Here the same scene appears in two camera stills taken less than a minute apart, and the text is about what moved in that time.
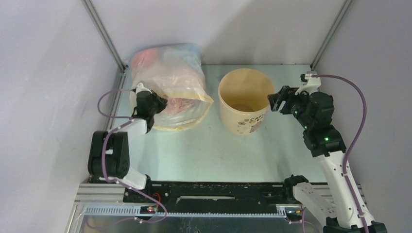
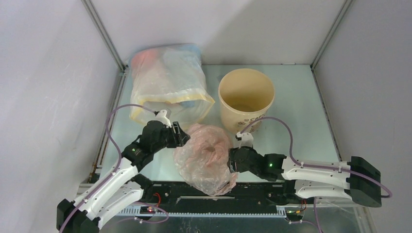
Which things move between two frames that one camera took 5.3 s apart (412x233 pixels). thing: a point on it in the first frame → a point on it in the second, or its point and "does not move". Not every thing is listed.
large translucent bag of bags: [175, 72] does not move
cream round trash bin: [244, 101] does not move
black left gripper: [162, 102] → [179, 139]
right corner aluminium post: [330, 34] does not move
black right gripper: [287, 102] → [232, 159]
